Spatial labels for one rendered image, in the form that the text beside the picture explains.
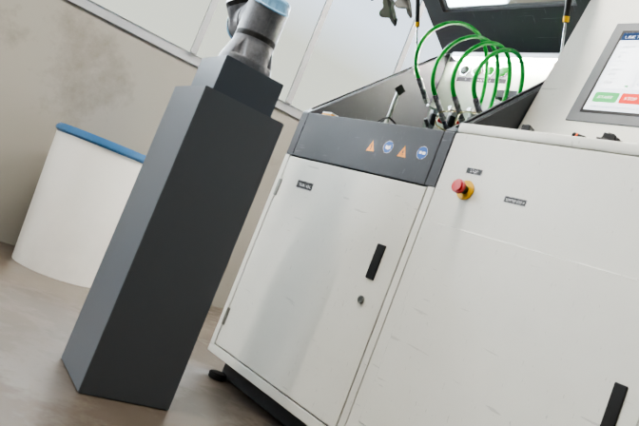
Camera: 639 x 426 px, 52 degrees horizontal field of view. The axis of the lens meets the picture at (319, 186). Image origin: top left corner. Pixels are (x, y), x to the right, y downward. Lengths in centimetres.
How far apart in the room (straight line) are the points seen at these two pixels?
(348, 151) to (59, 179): 139
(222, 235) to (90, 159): 130
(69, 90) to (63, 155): 55
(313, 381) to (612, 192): 93
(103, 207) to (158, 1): 117
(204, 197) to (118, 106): 186
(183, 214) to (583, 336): 95
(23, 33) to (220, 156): 190
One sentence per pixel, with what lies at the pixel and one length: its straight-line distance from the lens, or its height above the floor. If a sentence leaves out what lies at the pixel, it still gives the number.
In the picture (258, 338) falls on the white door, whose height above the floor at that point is 19.
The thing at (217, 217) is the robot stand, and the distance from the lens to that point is 169.
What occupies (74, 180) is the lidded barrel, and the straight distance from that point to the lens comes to 293.
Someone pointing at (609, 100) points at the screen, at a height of 118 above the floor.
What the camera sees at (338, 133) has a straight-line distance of 211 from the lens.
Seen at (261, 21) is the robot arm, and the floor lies 103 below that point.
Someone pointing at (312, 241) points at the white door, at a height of 54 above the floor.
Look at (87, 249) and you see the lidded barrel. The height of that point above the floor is 16.
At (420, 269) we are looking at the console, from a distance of 170.
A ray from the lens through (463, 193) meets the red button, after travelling 169.
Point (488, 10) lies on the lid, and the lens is 253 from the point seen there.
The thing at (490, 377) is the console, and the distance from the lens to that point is 153.
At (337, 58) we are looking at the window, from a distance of 398.
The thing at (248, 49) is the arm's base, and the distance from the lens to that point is 177.
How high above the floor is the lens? 53
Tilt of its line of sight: 5 degrees up
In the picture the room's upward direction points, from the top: 22 degrees clockwise
